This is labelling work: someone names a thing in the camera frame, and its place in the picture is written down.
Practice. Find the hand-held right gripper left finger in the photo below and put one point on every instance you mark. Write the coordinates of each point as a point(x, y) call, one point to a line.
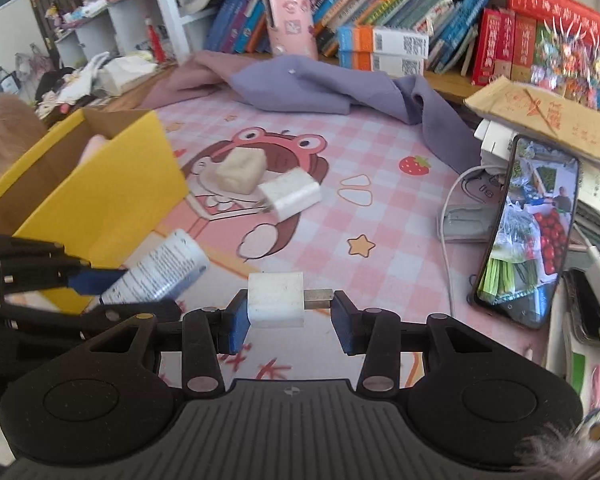
point(239, 322)

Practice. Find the pink cylindrical device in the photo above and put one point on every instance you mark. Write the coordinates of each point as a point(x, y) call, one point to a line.
point(292, 20)

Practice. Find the large red flat box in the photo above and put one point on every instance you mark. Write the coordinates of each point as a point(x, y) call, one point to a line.
point(560, 2)

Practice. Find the red thick books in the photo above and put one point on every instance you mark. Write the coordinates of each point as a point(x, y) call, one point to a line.
point(505, 45)

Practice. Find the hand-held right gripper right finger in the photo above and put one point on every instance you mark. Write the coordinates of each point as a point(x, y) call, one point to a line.
point(342, 325)

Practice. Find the pink printed tablecloth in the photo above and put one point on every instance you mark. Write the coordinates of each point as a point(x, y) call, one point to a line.
point(380, 230)

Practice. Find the yellow cardboard box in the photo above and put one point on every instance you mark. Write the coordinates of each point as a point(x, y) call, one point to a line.
point(110, 200)

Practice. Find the white power strip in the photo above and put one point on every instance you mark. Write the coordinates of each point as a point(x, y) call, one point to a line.
point(472, 195)

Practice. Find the pink plush toy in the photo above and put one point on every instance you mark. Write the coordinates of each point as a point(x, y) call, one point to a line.
point(94, 149)

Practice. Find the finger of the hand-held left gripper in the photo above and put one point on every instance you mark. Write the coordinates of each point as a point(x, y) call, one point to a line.
point(105, 316)
point(97, 280)

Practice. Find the white plug charger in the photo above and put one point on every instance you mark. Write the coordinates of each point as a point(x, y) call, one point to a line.
point(290, 194)

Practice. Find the row of books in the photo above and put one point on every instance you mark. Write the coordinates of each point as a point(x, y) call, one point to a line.
point(390, 5)

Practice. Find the colourful paper decoration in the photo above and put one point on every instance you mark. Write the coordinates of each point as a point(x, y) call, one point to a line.
point(580, 65)

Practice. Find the orange and white cat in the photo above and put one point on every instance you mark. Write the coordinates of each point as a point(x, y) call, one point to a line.
point(5, 135)

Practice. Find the beige block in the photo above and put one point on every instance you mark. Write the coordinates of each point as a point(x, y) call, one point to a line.
point(237, 172)

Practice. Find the white USB charger cube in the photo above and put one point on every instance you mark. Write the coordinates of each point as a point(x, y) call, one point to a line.
point(275, 300)

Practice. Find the purple cloth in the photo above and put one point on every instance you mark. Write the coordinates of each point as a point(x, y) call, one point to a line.
point(330, 85)

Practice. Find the black smartphone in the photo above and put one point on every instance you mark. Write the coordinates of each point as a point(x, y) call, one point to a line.
point(525, 235)

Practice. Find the orange and white box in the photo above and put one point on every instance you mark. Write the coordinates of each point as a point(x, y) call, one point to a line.
point(385, 65)
point(385, 40)

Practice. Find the white tube blue print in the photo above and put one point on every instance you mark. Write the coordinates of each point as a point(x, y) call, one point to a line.
point(160, 265)

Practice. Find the brown paper envelope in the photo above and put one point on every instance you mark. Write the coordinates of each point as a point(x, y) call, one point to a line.
point(545, 115)

